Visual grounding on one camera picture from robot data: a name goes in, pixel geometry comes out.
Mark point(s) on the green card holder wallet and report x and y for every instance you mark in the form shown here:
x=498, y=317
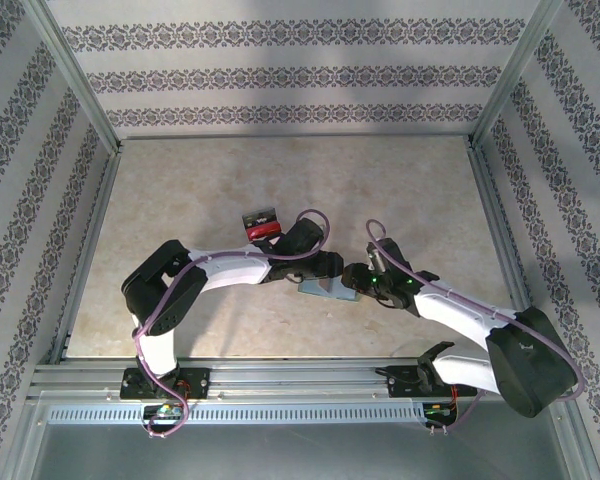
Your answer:
x=325, y=289

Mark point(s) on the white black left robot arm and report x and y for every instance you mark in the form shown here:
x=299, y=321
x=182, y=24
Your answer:
x=230, y=270

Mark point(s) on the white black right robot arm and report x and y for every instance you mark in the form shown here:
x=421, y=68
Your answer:
x=455, y=315

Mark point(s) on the black printed card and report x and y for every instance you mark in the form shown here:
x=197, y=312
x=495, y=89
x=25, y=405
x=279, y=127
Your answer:
x=260, y=217

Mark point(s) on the clear box with red items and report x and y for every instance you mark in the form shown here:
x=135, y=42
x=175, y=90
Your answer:
x=252, y=240

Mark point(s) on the small electronics board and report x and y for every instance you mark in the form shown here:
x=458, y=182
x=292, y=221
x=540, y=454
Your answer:
x=165, y=411
x=437, y=411

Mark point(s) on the grey metal tray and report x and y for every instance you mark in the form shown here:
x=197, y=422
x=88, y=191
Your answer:
x=300, y=450

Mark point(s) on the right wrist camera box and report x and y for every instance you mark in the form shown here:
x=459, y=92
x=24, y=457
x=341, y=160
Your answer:
x=375, y=257

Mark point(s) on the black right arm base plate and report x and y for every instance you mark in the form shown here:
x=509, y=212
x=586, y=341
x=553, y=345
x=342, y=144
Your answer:
x=402, y=382

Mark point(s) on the aluminium back frame rail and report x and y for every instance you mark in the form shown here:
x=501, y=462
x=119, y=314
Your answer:
x=295, y=137

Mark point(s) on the aluminium front frame rail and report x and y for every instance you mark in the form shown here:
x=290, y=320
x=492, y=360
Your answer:
x=300, y=377

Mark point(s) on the aluminium side frame rail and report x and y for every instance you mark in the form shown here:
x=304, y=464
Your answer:
x=509, y=250

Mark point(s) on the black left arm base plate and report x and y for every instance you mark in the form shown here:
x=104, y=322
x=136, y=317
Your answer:
x=197, y=382

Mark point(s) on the aluminium frame post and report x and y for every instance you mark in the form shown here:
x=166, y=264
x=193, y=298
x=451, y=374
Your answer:
x=75, y=75
x=514, y=75

